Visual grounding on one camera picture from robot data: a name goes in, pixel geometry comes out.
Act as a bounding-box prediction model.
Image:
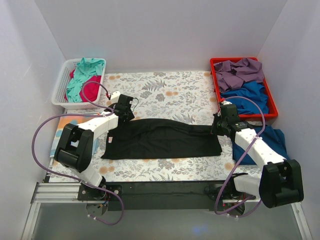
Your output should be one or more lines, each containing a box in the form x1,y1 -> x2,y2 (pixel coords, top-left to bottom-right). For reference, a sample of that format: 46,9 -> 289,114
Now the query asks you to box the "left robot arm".
54,91 -> 134,200

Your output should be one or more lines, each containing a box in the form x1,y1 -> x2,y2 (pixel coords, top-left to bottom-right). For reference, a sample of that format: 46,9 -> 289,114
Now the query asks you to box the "white plastic basket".
51,58 -> 106,110

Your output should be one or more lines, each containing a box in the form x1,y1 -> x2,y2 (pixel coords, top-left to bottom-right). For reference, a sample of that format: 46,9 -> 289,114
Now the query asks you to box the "folded blue t-shirt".
232,123 -> 290,166

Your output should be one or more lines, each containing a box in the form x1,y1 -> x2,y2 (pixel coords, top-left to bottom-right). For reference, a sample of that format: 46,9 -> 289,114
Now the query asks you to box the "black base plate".
77,180 -> 246,211

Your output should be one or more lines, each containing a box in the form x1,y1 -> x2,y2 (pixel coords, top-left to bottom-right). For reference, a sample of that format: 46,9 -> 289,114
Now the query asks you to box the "teal t-shirt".
64,57 -> 106,103

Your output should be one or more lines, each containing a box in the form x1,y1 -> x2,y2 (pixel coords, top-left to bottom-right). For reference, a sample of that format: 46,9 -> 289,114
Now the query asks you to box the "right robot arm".
212,101 -> 304,208

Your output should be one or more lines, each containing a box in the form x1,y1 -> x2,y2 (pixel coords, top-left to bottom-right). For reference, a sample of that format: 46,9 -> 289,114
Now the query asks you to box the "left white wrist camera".
106,91 -> 121,104

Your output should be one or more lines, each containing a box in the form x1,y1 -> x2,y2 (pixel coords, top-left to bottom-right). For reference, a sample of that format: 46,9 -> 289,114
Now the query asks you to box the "magenta t-shirt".
79,75 -> 102,102

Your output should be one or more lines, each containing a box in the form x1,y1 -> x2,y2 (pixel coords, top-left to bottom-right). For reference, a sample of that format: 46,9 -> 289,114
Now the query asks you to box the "purple t-shirt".
213,57 -> 265,93

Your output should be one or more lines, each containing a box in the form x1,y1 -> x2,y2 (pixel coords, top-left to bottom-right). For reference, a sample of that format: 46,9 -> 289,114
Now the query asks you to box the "black t-shirt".
102,118 -> 222,160

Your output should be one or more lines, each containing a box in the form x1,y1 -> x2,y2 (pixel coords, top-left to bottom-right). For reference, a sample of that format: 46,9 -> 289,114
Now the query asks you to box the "blue t-shirt in bin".
220,81 -> 269,115

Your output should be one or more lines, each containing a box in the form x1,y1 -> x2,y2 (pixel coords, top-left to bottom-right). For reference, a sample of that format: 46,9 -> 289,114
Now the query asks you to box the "colourful checked towel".
50,116 -> 92,158

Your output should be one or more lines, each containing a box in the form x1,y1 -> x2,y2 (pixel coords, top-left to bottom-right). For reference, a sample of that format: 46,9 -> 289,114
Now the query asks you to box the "floral patterned table mat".
49,71 -> 281,182

